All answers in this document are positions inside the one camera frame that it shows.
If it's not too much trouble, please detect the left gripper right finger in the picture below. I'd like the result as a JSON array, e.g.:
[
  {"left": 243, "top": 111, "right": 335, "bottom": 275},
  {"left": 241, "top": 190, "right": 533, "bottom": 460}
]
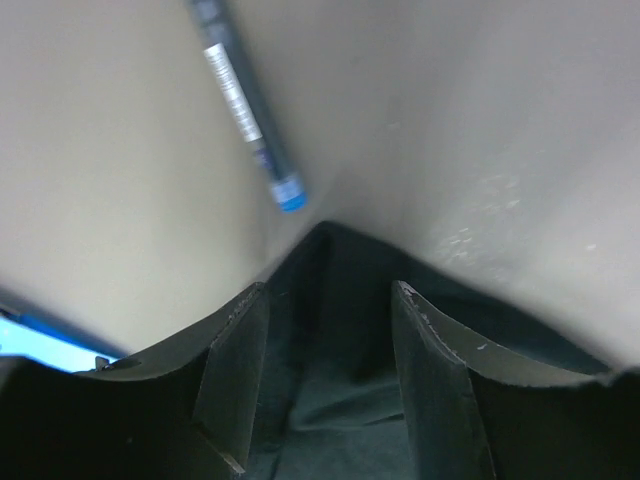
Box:
[{"left": 392, "top": 281, "right": 639, "bottom": 479}]

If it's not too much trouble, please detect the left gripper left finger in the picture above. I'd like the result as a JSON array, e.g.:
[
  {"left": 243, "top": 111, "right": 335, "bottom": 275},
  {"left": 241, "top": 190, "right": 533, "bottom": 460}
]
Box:
[{"left": 1, "top": 283, "right": 269, "bottom": 479}]

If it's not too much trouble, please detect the black t-shirt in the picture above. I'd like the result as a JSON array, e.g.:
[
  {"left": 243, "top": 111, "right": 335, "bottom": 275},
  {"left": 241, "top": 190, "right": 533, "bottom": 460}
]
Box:
[{"left": 247, "top": 221, "right": 605, "bottom": 479}]

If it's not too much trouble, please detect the blue marker pen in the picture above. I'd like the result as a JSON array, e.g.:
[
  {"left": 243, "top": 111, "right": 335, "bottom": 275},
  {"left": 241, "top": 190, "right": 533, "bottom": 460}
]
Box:
[{"left": 187, "top": 0, "right": 307, "bottom": 212}]

